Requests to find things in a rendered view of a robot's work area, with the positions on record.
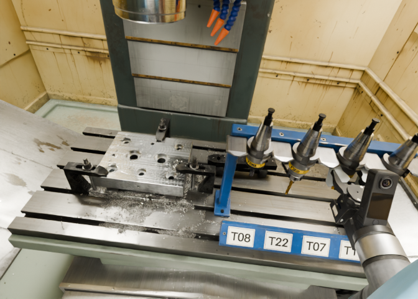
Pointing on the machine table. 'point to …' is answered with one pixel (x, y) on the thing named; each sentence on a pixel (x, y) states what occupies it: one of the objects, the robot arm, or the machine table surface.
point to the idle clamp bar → (239, 164)
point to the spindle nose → (150, 3)
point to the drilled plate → (167, 186)
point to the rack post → (221, 204)
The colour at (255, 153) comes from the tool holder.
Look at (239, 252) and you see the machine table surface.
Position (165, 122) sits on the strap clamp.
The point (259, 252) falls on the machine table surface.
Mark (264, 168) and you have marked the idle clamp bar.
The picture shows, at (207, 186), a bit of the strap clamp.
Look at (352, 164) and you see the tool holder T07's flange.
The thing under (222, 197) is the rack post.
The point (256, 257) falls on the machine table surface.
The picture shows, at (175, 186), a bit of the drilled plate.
